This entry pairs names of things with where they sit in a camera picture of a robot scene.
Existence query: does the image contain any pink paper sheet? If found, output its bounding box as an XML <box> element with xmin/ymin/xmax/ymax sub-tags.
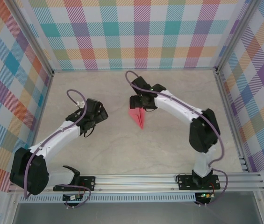
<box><xmin>128</xmin><ymin>106</ymin><xmax>147</xmax><ymax>130</ymax></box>

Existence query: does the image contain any left small circuit board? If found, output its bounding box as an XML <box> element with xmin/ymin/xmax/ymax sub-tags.
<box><xmin>62</xmin><ymin>194</ymin><xmax>84</xmax><ymax>202</ymax></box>

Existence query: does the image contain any grey metal panel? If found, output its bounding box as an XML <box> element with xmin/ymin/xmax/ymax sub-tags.
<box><xmin>12</xmin><ymin>202</ymin><xmax>263</xmax><ymax>224</ymax></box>

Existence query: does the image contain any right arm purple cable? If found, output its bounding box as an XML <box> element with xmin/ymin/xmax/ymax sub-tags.
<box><xmin>124</xmin><ymin>70</ymin><xmax>228</xmax><ymax>207</ymax></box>

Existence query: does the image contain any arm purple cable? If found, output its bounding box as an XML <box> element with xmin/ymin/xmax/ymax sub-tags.
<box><xmin>23</xmin><ymin>89</ymin><xmax>92</xmax><ymax>209</ymax></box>
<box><xmin>124</xmin><ymin>70</ymin><xmax>228</xmax><ymax>207</ymax></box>

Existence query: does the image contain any long aluminium table edge rail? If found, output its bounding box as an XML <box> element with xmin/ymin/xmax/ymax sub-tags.
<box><xmin>52</xmin><ymin>66</ymin><xmax>218</xmax><ymax>73</ymax></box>

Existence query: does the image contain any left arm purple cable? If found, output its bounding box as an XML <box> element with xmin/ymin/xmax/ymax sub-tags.
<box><xmin>23</xmin><ymin>89</ymin><xmax>92</xmax><ymax>209</ymax></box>

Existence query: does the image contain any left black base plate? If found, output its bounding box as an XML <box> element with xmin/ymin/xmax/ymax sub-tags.
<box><xmin>53</xmin><ymin>176</ymin><xmax>96</xmax><ymax>192</ymax></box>

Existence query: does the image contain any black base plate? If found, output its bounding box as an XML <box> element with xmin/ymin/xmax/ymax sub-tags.
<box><xmin>177</xmin><ymin>174</ymin><xmax>221</xmax><ymax>191</ymax></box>
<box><xmin>53</xmin><ymin>176</ymin><xmax>96</xmax><ymax>192</ymax></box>

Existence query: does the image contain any wide aluminium mounting rail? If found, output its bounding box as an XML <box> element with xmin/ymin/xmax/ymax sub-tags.
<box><xmin>7</xmin><ymin>172</ymin><xmax>264</xmax><ymax>193</ymax></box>

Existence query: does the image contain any slotted grey cable duct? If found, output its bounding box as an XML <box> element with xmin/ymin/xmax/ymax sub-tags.
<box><xmin>19</xmin><ymin>192</ymin><xmax>197</xmax><ymax>203</ymax></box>

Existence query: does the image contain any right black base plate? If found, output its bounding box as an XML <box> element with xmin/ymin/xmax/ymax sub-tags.
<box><xmin>177</xmin><ymin>174</ymin><xmax>221</xmax><ymax>191</ymax></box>

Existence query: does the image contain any left aluminium frame post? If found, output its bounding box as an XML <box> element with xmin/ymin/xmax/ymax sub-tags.
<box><xmin>5</xmin><ymin>0</ymin><xmax>54</xmax><ymax>77</ymax></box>

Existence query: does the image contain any aluminium frame post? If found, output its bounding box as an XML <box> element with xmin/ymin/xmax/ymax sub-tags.
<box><xmin>5</xmin><ymin>0</ymin><xmax>54</xmax><ymax>77</ymax></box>
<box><xmin>215</xmin><ymin>0</ymin><xmax>261</xmax><ymax>73</ymax></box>

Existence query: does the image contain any right aluminium frame post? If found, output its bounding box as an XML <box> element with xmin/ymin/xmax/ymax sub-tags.
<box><xmin>215</xmin><ymin>0</ymin><xmax>261</xmax><ymax>73</ymax></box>

